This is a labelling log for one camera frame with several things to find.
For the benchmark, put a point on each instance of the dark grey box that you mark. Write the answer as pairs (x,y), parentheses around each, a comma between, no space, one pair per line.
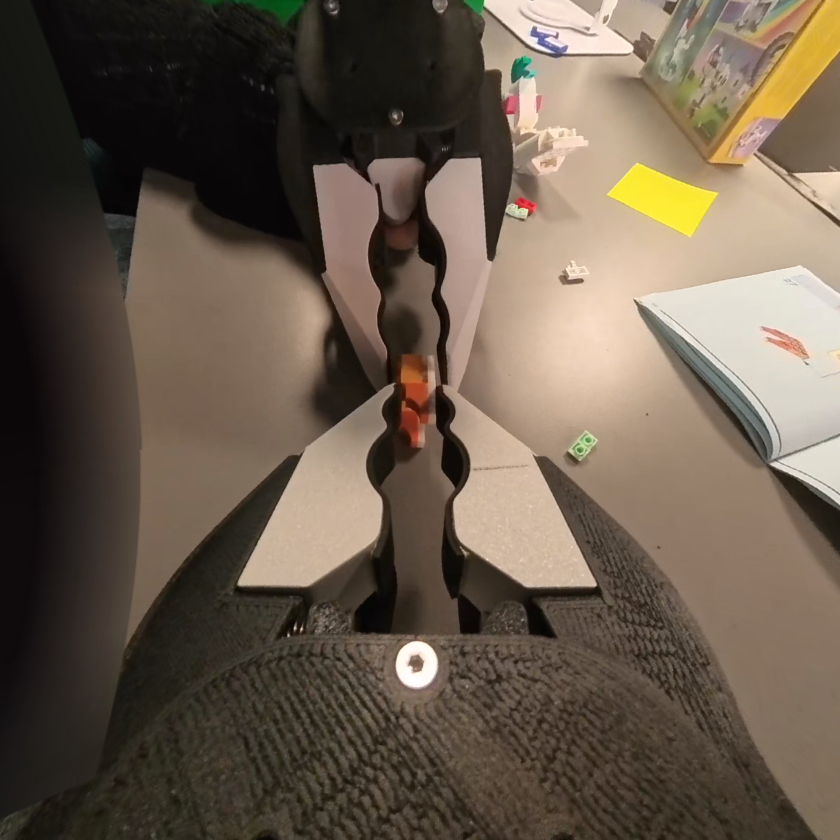
(807,164)

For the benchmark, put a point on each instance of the white tray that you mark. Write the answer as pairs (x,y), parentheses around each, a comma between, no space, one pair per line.
(577,33)

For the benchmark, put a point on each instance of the yellow lego set box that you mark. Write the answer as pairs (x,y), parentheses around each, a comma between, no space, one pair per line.
(728,72)

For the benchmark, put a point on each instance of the white lego animal model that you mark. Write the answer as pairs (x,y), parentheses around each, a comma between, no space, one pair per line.
(538,131)

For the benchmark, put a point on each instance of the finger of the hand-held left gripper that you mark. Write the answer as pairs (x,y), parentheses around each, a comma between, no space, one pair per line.
(466,249)
(344,249)

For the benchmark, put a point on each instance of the person's left hand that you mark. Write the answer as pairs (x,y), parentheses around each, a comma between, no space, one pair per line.
(401,237)

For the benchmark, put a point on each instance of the pale blue instruction booklet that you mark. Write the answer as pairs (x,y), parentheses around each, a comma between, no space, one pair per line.
(754,367)

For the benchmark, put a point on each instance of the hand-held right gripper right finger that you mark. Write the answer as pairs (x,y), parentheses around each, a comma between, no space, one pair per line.
(518,518)

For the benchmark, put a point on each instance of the yellow sticky note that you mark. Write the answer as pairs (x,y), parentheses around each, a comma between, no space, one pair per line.
(663,197)

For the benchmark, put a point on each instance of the red lego brick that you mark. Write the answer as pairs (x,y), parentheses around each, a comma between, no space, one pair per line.
(526,204)

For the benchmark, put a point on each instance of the orange brown lego assembly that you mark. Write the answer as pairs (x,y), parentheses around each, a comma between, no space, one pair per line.
(415,400)

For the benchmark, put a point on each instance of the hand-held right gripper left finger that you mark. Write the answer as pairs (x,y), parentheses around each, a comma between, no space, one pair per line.
(315,518)

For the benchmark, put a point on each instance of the pale green lego brick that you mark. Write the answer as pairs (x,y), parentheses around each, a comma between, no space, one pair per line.
(517,211)
(583,446)

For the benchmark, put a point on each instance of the small white lego piece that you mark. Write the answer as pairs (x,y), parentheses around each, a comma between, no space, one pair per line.
(575,271)

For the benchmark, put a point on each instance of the blue lego piece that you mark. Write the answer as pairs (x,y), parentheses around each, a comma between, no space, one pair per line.
(543,31)
(554,44)

